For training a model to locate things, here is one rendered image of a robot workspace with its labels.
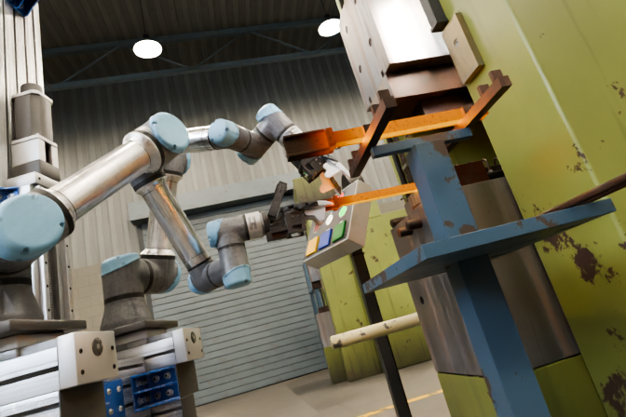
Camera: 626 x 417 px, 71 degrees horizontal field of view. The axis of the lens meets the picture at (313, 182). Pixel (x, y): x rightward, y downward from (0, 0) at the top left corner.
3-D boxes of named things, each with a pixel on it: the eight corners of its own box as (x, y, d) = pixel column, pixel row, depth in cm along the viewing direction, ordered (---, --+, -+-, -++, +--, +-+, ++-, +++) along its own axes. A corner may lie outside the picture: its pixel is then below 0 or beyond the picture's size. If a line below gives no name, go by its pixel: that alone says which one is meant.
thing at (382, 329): (334, 351, 148) (330, 335, 149) (332, 351, 153) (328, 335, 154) (452, 317, 157) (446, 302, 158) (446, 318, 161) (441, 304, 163)
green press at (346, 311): (341, 387, 527) (285, 168, 619) (324, 382, 640) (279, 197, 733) (500, 339, 574) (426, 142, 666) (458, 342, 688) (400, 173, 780)
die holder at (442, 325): (501, 378, 97) (432, 192, 111) (435, 371, 132) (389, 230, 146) (700, 314, 108) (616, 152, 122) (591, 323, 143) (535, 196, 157)
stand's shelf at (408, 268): (427, 259, 58) (421, 244, 59) (364, 293, 96) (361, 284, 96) (617, 210, 64) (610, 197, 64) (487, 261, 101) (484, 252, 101)
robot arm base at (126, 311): (89, 336, 127) (87, 302, 130) (117, 335, 142) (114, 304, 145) (139, 323, 127) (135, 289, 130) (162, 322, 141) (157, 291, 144)
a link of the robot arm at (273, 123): (259, 122, 143) (276, 102, 141) (282, 145, 141) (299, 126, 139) (249, 119, 136) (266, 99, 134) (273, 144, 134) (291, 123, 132)
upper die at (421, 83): (394, 98, 137) (385, 73, 140) (377, 128, 155) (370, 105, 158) (511, 78, 145) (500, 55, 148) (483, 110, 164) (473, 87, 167)
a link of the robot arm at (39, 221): (1, 288, 85) (173, 160, 128) (27, 265, 77) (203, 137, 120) (-47, 241, 83) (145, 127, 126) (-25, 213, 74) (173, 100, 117)
